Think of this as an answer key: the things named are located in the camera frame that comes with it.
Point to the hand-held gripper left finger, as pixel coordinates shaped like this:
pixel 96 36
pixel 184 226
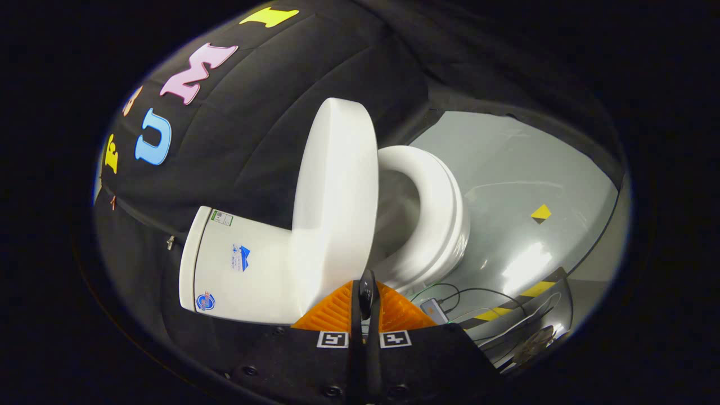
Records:
pixel 315 365

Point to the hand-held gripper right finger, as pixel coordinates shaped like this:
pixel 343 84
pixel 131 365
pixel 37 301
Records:
pixel 427 365

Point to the white toilet body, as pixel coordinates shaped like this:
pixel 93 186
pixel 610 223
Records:
pixel 247 281

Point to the small grey device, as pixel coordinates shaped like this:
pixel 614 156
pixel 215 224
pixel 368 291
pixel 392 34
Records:
pixel 433 309

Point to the yellow black floor sticker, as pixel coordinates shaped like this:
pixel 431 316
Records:
pixel 541 212

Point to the black backdrop cloth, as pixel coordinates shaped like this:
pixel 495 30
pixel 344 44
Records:
pixel 264 112

